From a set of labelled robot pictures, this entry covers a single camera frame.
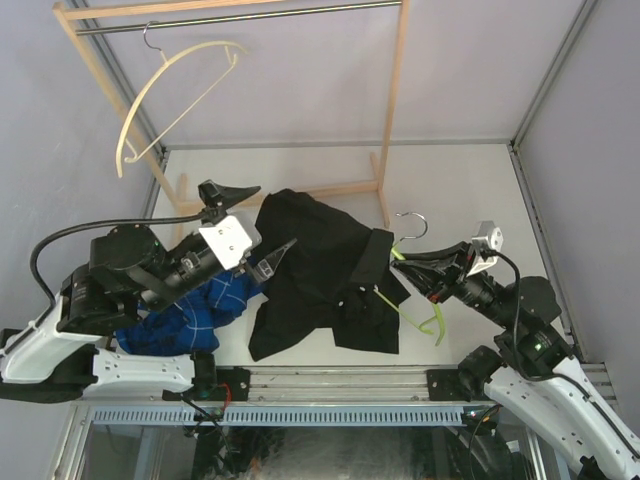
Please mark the black shirt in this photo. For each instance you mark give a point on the black shirt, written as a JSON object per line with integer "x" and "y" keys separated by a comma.
{"x": 335, "y": 274}

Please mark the black mounting plate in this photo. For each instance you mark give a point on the black mounting plate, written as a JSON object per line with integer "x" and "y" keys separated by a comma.
{"x": 445, "y": 385}
{"x": 232, "y": 384}

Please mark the green hanger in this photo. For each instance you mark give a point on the green hanger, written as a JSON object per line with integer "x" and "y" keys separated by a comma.
{"x": 427, "y": 318}

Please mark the wooden clothes rack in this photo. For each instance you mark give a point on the wooden clothes rack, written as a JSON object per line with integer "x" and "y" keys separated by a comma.
{"x": 328, "y": 76}

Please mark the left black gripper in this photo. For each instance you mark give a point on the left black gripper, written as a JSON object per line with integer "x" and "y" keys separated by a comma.
{"x": 217, "y": 195}

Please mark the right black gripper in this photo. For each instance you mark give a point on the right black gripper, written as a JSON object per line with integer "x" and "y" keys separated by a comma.
{"x": 441, "y": 270}

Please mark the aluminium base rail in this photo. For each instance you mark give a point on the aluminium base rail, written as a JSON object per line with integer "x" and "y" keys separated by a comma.
{"x": 288, "y": 386}

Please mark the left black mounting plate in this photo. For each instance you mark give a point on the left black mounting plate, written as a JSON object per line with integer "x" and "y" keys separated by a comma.
{"x": 232, "y": 384}

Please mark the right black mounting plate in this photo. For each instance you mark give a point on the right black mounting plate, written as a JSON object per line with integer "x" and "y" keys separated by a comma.
{"x": 445, "y": 385}

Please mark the grey slotted cable duct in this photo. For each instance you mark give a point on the grey slotted cable duct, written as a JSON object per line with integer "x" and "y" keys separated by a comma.
{"x": 428, "y": 415}

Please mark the blue plaid shirt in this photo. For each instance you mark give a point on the blue plaid shirt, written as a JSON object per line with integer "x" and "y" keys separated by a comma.
{"x": 189, "y": 324}

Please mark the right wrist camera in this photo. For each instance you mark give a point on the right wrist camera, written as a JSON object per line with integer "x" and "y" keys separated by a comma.
{"x": 485, "y": 243}

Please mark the cream hanger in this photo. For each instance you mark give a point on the cream hanger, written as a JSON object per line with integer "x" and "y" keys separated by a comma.
{"x": 192, "y": 88}

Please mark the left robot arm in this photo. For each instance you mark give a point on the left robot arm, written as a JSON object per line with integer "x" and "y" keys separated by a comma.
{"x": 139, "y": 263}

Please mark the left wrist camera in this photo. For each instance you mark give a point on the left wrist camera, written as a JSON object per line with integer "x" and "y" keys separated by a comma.
{"x": 232, "y": 239}

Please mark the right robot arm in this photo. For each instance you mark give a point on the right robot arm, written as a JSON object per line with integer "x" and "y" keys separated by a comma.
{"x": 531, "y": 370}

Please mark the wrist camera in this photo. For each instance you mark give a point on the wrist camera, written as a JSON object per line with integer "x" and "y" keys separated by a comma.
{"x": 485, "y": 243}
{"x": 232, "y": 239}

